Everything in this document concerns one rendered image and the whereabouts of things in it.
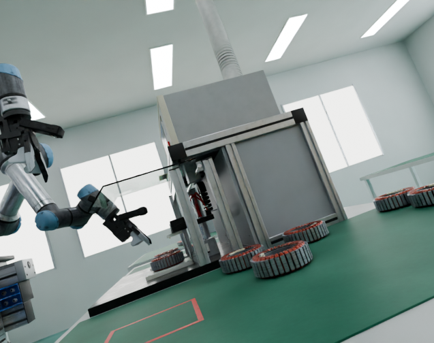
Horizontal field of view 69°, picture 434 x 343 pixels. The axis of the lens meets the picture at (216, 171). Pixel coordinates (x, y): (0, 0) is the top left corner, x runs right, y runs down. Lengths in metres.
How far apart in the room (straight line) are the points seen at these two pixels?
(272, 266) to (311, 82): 6.76
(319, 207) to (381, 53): 7.57
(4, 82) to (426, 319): 1.07
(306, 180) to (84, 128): 5.60
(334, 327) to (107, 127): 6.04
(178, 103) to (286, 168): 0.41
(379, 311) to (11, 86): 1.03
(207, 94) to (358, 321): 0.89
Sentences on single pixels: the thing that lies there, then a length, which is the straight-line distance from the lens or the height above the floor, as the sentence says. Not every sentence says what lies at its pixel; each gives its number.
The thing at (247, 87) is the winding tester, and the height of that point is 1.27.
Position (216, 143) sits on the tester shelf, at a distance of 0.92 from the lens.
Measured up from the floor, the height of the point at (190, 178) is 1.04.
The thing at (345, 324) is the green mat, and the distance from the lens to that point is 0.34.
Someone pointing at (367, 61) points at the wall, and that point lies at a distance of 8.14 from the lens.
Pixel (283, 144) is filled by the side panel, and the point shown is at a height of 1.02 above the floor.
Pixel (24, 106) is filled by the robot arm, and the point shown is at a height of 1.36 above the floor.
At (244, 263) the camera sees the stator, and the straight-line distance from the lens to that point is 0.73.
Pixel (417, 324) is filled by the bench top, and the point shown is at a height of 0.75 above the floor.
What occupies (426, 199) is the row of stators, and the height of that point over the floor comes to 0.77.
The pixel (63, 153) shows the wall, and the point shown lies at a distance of 6.29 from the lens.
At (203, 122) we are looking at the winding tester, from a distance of 1.06.
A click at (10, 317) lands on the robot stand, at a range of 1.71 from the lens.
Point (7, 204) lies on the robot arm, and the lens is 1.77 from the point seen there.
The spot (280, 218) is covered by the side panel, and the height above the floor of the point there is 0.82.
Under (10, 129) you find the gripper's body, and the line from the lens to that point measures 1.08.
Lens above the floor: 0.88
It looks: 8 degrees up
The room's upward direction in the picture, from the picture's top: 19 degrees counter-clockwise
